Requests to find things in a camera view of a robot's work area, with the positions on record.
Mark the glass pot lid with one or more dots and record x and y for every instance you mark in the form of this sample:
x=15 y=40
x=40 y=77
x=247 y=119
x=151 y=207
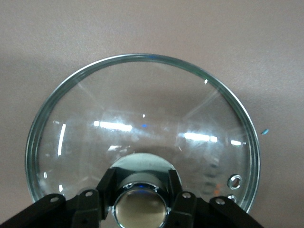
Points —
x=142 y=107

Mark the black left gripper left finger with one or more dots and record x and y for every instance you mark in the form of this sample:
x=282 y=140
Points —
x=85 y=209

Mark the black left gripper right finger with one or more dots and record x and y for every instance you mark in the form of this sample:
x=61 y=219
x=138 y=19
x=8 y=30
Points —
x=187 y=209

